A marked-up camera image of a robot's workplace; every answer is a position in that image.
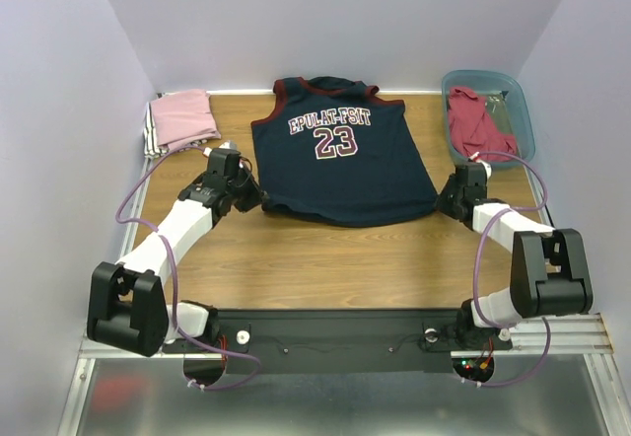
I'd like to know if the navy jersey tank top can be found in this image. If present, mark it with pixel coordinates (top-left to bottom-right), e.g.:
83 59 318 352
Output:
250 77 438 227

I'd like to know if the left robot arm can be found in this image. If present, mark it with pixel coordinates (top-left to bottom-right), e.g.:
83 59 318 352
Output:
87 142 263 357

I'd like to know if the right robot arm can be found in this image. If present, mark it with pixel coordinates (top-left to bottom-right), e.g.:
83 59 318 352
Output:
436 161 594 347

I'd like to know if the red tank top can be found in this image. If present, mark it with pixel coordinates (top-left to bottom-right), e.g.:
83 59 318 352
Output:
448 86 518 162

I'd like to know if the pink folded tank top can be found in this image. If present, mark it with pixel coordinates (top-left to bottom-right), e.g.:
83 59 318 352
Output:
149 89 222 147

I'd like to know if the striped folded tank top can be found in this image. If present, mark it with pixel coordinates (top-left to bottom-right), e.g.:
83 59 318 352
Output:
143 109 208 159

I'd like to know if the green garment in bin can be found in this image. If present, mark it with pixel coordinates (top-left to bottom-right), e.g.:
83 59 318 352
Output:
485 92 512 134

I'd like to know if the teal plastic bin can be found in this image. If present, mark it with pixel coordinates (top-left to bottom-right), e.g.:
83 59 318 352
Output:
441 70 535 164

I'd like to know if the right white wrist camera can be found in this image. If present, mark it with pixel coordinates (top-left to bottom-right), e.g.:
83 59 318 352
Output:
468 152 493 179

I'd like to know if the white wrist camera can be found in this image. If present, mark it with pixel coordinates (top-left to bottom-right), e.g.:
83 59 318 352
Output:
468 152 493 179
218 141 241 154

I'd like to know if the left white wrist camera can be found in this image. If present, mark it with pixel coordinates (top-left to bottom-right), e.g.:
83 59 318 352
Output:
218 141 241 154

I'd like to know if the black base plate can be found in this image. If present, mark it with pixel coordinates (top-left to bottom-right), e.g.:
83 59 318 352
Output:
214 308 512 374

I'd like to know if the aluminium frame rail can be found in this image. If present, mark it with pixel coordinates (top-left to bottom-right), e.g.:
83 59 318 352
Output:
79 315 613 359

